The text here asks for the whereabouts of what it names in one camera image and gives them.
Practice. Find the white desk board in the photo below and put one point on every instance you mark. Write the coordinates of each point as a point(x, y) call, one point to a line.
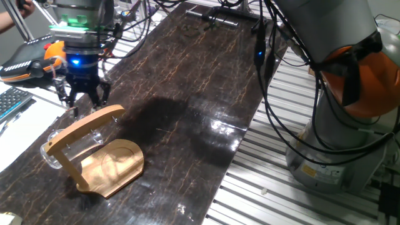
point(28, 134)

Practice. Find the silver vertical post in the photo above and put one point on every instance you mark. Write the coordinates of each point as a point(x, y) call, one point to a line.
point(17, 18)

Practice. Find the silver metal rod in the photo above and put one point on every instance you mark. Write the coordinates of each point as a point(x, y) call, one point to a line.
point(212, 18)

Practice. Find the black stand base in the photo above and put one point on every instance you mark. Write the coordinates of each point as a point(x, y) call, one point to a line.
point(234, 12)

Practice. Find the black computer keyboard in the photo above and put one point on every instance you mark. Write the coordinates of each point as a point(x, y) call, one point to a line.
point(12, 101)

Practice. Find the wooden cup rack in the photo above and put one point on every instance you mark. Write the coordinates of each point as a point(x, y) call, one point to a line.
point(109, 168)

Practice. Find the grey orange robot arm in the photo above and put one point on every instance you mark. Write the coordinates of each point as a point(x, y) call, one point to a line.
point(328, 25)

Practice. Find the clear glass cup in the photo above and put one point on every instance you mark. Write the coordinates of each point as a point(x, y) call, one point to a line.
point(51, 159)

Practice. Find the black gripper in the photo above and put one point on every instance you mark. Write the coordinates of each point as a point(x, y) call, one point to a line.
point(82, 73)

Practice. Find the person left hand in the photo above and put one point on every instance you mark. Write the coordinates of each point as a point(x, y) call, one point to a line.
point(26, 7)

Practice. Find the black usb hub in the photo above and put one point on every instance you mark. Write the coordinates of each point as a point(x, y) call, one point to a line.
point(260, 47)

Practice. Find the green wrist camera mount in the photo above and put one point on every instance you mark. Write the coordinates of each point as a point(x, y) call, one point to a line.
point(73, 23)

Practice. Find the person left forearm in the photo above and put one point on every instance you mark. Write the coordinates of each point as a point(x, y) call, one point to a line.
point(9, 22)

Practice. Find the small white scrap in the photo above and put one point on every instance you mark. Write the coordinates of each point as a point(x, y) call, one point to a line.
point(264, 191)

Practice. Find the white gold packet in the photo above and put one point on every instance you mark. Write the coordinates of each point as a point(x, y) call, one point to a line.
point(9, 218)

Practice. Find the orange black teach pendant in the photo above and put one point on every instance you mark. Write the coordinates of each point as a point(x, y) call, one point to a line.
point(22, 62)

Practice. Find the dark marble pattern mat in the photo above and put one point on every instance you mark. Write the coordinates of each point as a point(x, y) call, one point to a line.
point(187, 93)

